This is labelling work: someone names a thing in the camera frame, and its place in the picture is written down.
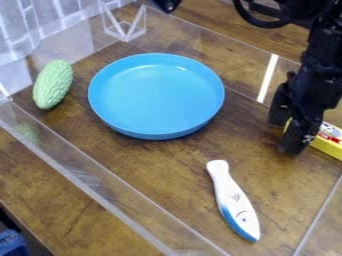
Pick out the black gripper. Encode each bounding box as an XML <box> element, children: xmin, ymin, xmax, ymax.
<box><xmin>267</xmin><ymin>57</ymin><xmax>342</xmax><ymax>155</ymax></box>

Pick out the yellow butter brick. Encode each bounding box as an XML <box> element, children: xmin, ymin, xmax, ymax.
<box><xmin>281</xmin><ymin>118</ymin><xmax>342</xmax><ymax>162</ymax></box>

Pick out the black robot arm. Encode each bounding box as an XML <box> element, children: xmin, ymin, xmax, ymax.
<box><xmin>268</xmin><ymin>0</ymin><xmax>342</xmax><ymax>155</ymax></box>

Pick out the blue round tray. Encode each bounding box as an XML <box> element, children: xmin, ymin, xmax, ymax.
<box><xmin>88</xmin><ymin>53</ymin><xmax>225</xmax><ymax>140</ymax></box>

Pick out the white and blue toy fish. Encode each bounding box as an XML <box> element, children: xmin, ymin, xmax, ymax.
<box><xmin>205</xmin><ymin>160</ymin><xmax>260</xmax><ymax>242</ymax></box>

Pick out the green bitter gourd toy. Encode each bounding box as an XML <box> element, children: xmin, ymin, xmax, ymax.
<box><xmin>31</xmin><ymin>59</ymin><xmax>73</xmax><ymax>109</ymax></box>

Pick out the clear acrylic enclosure wall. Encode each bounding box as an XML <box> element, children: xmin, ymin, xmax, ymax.
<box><xmin>0</xmin><ymin>0</ymin><xmax>342</xmax><ymax>256</ymax></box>

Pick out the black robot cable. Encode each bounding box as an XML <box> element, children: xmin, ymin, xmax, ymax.
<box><xmin>230</xmin><ymin>0</ymin><xmax>312</xmax><ymax>29</ymax></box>

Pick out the clear acrylic corner bracket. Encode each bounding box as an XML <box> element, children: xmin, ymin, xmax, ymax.
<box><xmin>98</xmin><ymin>0</ymin><xmax>146</xmax><ymax>42</ymax></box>

